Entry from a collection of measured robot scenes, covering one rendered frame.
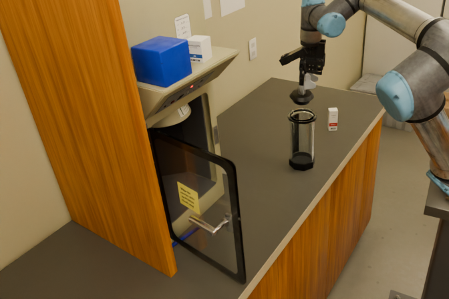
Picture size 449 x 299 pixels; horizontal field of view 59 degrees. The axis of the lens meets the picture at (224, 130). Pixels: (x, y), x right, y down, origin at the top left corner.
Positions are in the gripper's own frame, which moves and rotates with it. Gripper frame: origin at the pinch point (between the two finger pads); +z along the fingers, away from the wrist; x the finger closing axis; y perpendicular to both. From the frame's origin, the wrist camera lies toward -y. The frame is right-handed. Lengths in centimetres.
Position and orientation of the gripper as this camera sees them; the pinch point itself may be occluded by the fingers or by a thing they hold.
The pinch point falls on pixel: (302, 89)
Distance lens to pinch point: 153.3
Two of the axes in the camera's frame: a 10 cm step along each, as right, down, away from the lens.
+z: 0.7, 8.2, 5.7
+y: 9.4, 1.4, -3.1
